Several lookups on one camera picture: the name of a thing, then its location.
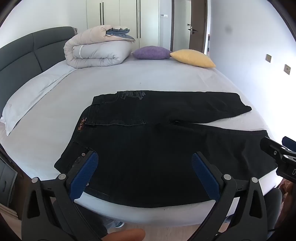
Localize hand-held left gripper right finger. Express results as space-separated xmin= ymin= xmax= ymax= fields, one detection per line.
xmin=191 ymin=152 xmax=270 ymax=241

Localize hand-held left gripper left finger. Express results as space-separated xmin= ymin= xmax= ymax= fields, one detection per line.
xmin=21 ymin=151 xmax=109 ymax=241

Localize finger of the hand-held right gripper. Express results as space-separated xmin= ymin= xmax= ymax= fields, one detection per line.
xmin=282 ymin=136 xmax=296 ymax=151
xmin=260 ymin=137 xmax=296 ymax=163

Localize black pants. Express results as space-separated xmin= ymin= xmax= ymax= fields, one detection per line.
xmin=54 ymin=90 xmax=278 ymax=208

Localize person's left hand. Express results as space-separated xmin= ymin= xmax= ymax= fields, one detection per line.
xmin=115 ymin=228 xmax=146 ymax=241

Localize person's right leg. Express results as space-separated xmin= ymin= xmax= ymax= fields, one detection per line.
xmin=264 ymin=188 xmax=283 ymax=232

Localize dark nightstand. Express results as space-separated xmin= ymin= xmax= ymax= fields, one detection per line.
xmin=0 ymin=158 xmax=18 ymax=209

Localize white pillow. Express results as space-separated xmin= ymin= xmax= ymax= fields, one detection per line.
xmin=0 ymin=62 xmax=78 ymax=137

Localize bed with white sheet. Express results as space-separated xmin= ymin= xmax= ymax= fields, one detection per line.
xmin=0 ymin=50 xmax=272 ymax=224

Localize yellow cushion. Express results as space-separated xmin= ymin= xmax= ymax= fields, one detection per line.
xmin=169 ymin=49 xmax=216 ymax=68

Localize folded beige duvet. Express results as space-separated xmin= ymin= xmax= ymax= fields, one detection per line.
xmin=63 ymin=25 xmax=136 ymax=69

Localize purple cushion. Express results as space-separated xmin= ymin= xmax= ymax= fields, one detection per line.
xmin=131 ymin=46 xmax=173 ymax=60

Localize grey padded headboard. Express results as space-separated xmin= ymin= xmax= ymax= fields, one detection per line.
xmin=0 ymin=26 xmax=78 ymax=118

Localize blue ruffled cloth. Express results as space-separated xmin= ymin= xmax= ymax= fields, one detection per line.
xmin=106 ymin=27 xmax=136 ymax=42

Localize brown door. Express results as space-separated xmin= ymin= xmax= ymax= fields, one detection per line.
xmin=188 ymin=0 xmax=208 ymax=55

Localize cream wardrobe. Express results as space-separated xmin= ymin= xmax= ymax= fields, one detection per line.
xmin=86 ymin=0 xmax=160 ymax=48

